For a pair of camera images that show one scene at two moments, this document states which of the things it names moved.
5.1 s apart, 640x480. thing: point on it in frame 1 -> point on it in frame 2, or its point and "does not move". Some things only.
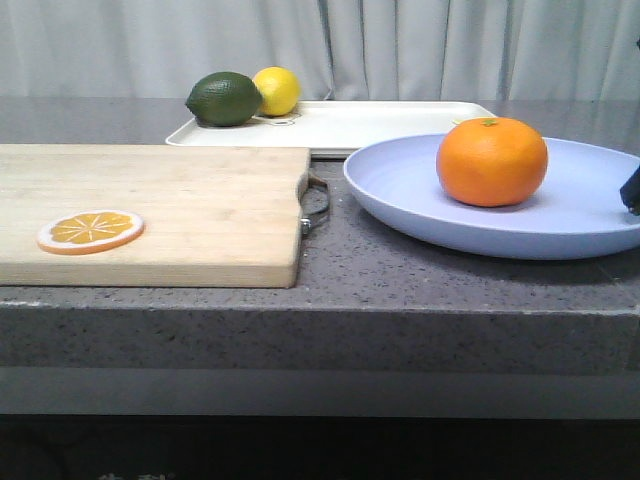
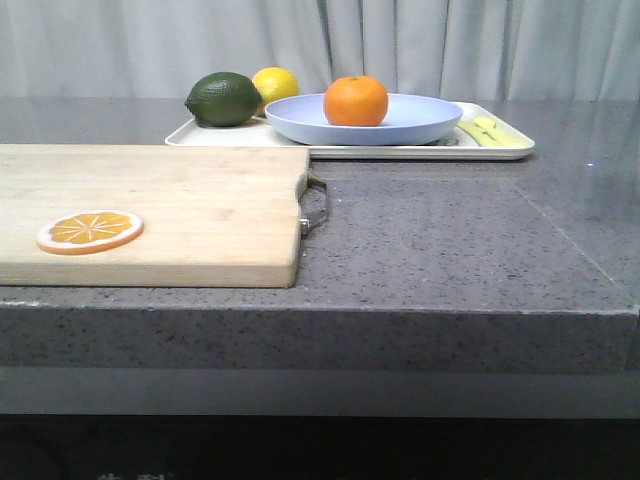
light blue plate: x=577 y=209 -> x=411 y=120
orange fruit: x=491 y=162 -> x=355 y=101
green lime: x=224 y=99 does not move
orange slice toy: x=90 y=232 does not move
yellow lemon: x=280 y=89 does not move
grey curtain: x=455 y=50 does not move
